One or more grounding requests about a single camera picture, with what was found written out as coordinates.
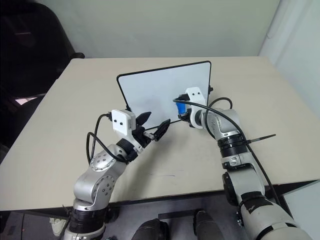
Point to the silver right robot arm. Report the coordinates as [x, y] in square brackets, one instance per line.
[240, 172]

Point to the blue whiteboard eraser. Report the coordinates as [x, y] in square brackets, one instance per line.
[181, 108]

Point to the white plastic object under table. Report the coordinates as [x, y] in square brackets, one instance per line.
[57, 225]

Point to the dark rounded shape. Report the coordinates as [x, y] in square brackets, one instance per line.
[150, 230]
[207, 225]

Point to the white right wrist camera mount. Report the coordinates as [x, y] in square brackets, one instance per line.
[196, 96]

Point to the black-framed whiteboard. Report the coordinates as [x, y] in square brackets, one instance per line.
[155, 92]

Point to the grey cabinet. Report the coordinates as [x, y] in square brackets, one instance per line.
[302, 200]

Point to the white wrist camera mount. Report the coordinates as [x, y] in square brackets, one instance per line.
[196, 96]
[121, 121]

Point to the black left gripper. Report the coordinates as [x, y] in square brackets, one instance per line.
[140, 137]

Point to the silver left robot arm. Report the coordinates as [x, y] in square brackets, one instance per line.
[100, 172]

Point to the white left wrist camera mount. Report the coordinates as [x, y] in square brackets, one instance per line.
[121, 121]

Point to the black office chair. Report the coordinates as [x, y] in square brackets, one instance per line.
[32, 55]

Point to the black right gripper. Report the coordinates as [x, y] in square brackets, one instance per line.
[188, 110]

